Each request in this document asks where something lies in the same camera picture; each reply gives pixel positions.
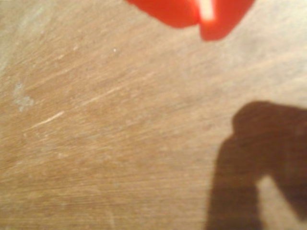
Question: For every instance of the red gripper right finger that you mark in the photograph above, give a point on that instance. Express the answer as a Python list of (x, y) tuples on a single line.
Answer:
[(227, 14)]

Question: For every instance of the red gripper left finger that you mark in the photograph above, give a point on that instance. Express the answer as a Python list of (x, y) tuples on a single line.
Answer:
[(168, 12)]

